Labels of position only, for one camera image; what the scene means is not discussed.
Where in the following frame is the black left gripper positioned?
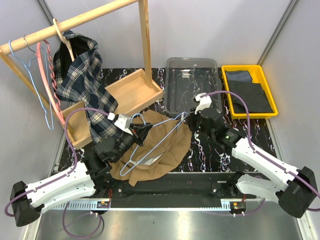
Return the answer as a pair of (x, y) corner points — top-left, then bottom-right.
(111, 123), (152, 164)

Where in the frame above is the blue wire hanger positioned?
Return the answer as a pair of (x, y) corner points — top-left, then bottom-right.
(119, 111), (189, 177)
(8, 40), (55, 132)

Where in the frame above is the tan brown garment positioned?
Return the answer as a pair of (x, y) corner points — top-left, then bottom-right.
(110, 110), (192, 187)

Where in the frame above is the navy plaid skirt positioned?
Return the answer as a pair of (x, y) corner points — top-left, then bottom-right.
(53, 30), (122, 143)

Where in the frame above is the light wooden hanger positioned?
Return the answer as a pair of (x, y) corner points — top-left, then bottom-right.
(52, 18), (75, 62)

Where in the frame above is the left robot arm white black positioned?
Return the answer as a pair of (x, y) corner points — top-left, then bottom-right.
(9, 122), (153, 227)

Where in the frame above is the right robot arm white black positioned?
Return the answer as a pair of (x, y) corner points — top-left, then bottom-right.
(187, 108), (319, 219)

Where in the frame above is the pink plastic hanger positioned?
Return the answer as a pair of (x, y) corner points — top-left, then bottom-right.
(36, 40), (66, 126)

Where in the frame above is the wooden clothes rack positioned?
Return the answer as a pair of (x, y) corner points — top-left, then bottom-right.
(0, 0), (164, 150)

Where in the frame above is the grey plastic bin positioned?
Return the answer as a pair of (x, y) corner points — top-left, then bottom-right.
(164, 57), (222, 117)

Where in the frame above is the dark grey folded cloth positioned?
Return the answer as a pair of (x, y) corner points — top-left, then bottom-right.
(228, 80), (274, 114)

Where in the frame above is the blue grey folded cloth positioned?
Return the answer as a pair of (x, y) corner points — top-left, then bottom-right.
(225, 70), (253, 83)

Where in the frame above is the yellow plastic tray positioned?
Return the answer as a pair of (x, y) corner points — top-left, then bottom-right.
(221, 65), (278, 119)

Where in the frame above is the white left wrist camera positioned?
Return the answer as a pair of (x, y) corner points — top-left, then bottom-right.
(107, 113), (133, 135)

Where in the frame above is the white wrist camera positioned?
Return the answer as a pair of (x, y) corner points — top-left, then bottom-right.
(193, 92), (212, 114)
(107, 113), (133, 135)

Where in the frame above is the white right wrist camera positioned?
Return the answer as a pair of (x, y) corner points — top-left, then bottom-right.
(193, 92), (212, 114)

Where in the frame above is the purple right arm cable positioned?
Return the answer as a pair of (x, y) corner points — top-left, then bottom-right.
(199, 90), (320, 217)

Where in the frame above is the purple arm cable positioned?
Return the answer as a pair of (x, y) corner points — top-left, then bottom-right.
(5, 107), (115, 238)
(199, 90), (320, 217)

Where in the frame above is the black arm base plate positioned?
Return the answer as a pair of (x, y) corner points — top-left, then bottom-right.
(93, 172), (257, 203)

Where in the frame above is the aluminium mounting rail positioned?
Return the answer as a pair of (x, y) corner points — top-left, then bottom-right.
(53, 195), (243, 212)

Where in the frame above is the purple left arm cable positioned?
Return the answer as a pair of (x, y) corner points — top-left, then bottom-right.
(5, 107), (115, 238)

